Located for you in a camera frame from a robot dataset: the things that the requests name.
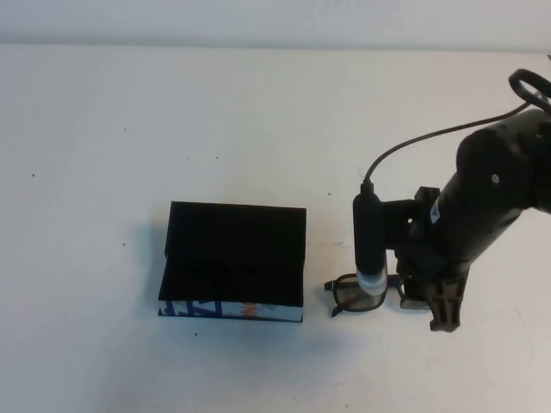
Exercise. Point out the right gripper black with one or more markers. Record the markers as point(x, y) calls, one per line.
point(443, 258)

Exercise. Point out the black-framed glasses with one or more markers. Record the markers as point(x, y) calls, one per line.
point(344, 281)

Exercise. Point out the black glasses case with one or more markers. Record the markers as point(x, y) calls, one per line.
point(232, 241)

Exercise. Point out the right black-silver wrist camera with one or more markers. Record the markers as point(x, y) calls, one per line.
point(368, 241)

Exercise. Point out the right camera black mount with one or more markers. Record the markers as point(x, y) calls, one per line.
point(400, 215)

